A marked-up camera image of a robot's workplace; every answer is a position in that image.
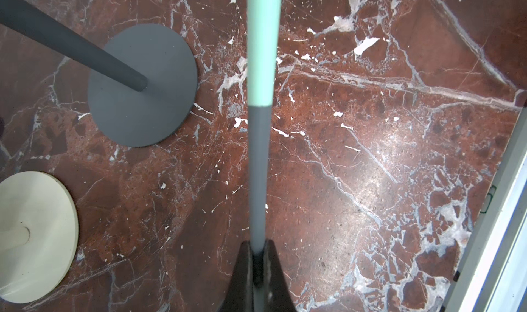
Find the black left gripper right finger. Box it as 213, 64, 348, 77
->
263, 239, 296, 312

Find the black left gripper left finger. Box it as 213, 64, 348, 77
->
218, 241, 253, 312

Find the grey skimmer all grey handle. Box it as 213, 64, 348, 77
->
247, 0, 282, 311

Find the cream utensil rack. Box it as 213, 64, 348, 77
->
1, 172, 79, 304

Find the dark grey utensil rack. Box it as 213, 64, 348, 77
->
1, 0, 198, 147

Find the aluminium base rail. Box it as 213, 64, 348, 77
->
441, 109, 526, 311

